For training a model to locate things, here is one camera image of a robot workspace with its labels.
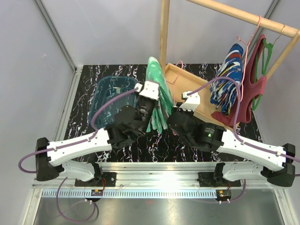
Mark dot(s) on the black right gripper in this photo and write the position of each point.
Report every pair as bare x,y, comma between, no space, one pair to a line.
183,111

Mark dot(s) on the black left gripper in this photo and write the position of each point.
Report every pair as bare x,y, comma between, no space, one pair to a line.
140,97

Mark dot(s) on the green tie-dye trousers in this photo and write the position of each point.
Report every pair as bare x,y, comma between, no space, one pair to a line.
164,106

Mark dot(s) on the pink wire hanger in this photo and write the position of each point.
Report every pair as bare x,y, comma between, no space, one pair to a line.
238,39
175,79

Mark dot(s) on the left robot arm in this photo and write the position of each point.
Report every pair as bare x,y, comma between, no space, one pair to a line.
54,159

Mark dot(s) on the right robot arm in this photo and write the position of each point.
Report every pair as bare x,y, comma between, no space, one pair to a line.
268,162

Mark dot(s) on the green hanger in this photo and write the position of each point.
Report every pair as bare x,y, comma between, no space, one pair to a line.
266,56

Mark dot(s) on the teal plastic basket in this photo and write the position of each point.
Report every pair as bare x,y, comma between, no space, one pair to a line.
108,88

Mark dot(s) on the wooden clothes rack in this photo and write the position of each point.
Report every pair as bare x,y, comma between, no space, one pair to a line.
188,81

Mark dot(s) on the maroon tank top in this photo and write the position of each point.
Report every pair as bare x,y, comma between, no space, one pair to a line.
251,90

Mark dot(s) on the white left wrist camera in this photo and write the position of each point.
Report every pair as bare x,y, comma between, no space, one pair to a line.
149,89

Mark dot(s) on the aluminium mounting rail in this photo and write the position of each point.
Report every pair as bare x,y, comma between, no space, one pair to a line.
138,180

